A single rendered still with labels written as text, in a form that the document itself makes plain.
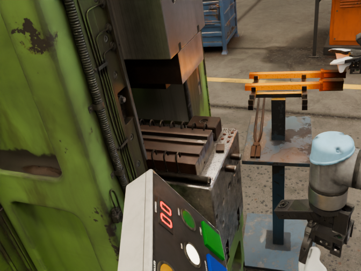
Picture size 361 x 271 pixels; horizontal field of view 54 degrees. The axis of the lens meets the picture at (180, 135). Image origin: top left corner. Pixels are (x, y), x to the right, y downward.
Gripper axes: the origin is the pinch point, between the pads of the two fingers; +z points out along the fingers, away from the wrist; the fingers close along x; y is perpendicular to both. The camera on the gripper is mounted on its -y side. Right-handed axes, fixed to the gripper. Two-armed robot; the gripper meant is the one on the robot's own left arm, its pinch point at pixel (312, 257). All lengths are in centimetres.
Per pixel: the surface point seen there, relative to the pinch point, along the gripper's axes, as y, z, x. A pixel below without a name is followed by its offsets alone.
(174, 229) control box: -19.8, -20.2, -24.0
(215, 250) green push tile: -16.6, -8.0, -16.1
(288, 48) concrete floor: -184, 94, 368
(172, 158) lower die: -54, -5, 10
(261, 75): -58, -7, 78
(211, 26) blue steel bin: -269, 55, 319
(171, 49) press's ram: -43, -45, 7
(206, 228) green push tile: -20.9, -10.1, -13.4
